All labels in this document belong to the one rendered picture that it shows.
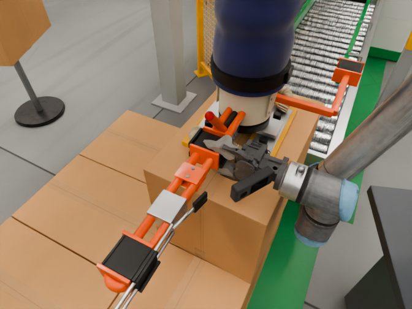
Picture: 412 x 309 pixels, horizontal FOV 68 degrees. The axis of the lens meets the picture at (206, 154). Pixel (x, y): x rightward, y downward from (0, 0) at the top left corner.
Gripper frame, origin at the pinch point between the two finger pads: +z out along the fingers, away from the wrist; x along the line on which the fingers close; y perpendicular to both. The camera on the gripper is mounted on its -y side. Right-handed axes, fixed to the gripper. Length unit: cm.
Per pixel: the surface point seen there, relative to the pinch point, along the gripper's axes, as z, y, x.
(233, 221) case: -11.2, -4.4, -17.8
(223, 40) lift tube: 5.2, 19.2, 21.4
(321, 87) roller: -16, 129, -52
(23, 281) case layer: 52, -40, -54
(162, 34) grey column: 101, 130, -45
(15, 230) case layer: 71, -28, -54
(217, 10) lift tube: 7.4, 19.8, 28.0
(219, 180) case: -2.9, 3.1, -12.6
